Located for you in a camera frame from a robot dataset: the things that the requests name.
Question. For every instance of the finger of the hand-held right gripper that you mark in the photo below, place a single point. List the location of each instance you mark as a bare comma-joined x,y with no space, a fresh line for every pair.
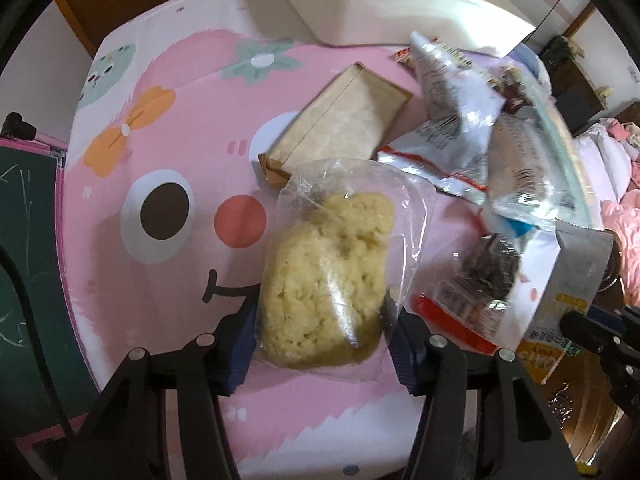
625,375
580,325

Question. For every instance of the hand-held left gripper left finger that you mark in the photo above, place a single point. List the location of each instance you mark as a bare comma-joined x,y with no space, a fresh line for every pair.
240,345

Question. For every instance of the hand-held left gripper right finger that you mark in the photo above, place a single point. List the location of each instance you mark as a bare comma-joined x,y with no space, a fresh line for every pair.
402,355

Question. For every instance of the silver and yellow snack packet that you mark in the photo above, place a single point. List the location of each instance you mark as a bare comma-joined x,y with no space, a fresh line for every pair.
570,270

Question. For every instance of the clear bag of yellow cake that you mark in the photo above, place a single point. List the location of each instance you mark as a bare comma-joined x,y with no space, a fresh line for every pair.
325,285

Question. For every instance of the brown chocolate snack packet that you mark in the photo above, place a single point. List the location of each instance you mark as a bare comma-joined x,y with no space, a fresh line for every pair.
480,270

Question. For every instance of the brown paper snack packet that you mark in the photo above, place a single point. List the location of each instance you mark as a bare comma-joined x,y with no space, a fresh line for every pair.
340,120

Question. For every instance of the silver printed snack packet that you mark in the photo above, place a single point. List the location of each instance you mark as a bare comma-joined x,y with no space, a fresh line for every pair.
445,80

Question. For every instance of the white plastic bin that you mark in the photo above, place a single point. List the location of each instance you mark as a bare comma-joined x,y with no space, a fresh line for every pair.
380,5

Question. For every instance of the pink cartoon printed tablecloth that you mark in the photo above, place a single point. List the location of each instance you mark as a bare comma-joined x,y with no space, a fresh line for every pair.
165,270

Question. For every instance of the clear printed snack packet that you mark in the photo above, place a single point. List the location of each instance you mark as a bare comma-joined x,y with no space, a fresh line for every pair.
530,170

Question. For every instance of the pink and white bedding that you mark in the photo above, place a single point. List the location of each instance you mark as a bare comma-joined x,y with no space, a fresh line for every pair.
615,160

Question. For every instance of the white red-edged snack packet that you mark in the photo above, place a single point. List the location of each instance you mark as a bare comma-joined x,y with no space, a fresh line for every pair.
435,145

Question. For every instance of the dark wooden cabinet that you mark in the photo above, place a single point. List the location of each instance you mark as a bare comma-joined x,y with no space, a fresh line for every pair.
580,100

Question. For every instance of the black clamp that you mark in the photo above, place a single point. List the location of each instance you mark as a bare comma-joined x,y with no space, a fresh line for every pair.
17,127

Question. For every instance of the green chalkboard with pink frame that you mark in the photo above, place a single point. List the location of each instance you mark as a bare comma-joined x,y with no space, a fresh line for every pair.
30,235

